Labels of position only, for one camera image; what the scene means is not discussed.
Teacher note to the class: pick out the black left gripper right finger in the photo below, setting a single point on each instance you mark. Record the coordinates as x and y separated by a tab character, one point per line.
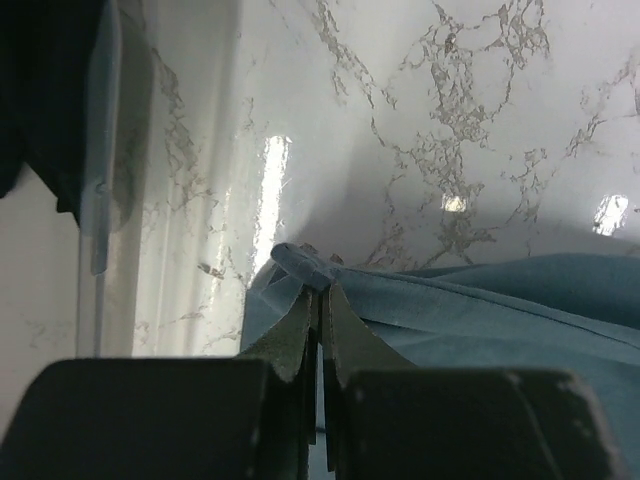
387	418

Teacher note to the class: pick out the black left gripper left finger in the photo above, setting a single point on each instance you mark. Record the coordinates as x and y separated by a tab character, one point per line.
247	417

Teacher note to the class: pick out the blue-grey t-shirt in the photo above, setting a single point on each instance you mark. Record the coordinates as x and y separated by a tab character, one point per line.
574	311

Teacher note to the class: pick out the clear plastic bin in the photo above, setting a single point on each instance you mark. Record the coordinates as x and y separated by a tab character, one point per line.
119	90

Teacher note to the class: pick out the black t-shirt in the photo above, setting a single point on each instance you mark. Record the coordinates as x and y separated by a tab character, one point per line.
45	54

